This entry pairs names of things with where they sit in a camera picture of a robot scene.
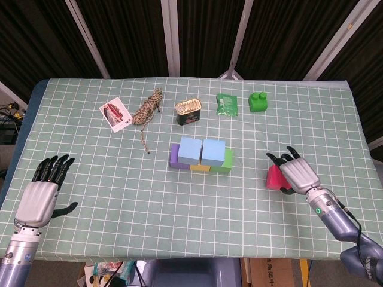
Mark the light blue foam cube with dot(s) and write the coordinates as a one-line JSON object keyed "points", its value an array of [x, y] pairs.
{"points": [[190, 149], [213, 152]]}

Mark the brown cardboard box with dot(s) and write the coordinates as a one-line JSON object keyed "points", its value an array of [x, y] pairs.
{"points": [[269, 273]]}

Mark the colourful printed bag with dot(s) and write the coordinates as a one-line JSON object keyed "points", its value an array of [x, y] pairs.
{"points": [[104, 272]]}

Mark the green toy building brick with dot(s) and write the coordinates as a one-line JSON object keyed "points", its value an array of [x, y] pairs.
{"points": [[258, 103]]}

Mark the black curtain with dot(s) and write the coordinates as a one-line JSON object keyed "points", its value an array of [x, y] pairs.
{"points": [[131, 36]]}

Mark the green snack packet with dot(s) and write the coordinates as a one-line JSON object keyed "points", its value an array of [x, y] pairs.
{"points": [[227, 104]]}

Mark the yellow foam cube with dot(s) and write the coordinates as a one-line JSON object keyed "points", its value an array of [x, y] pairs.
{"points": [[200, 168]]}

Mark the blue table pad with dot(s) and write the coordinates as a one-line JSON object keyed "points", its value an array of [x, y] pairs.
{"points": [[26, 119]]}

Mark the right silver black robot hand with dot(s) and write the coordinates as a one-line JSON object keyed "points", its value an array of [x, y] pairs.
{"points": [[299, 175]]}

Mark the white frame post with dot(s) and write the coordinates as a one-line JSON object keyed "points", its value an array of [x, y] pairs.
{"points": [[170, 39], [338, 39], [91, 45], [12, 92], [240, 36]]}

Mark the red foam cube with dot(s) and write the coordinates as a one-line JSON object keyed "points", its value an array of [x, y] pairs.
{"points": [[275, 179]]}

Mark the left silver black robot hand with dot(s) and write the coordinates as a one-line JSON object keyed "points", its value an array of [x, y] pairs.
{"points": [[37, 200]]}

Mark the white photo card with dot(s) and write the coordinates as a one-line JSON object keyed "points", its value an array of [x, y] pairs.
{"points": [[115, 114]]}

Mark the green checkered tablecloth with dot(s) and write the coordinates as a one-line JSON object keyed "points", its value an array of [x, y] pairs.
{"points": [[179, 215]]}

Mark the purple foam cube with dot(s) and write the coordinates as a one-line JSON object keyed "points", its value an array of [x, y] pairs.
{"points": [[174, 158]]}

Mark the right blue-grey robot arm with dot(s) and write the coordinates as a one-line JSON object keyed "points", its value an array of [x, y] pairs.
{"points": [[338, 221]]}

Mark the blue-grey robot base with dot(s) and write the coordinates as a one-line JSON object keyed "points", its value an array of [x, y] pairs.
{"points": [[191, 273]]}

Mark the green foam cube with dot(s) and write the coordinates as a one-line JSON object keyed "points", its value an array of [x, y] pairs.
{"points": [[226, 163]]}

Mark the dark green luncheon meat can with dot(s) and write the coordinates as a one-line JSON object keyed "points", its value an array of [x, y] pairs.
{"points": [[188, 113]]}

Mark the black equipment box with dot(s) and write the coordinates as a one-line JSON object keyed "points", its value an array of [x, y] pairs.
{"points": [[7, 135]]}

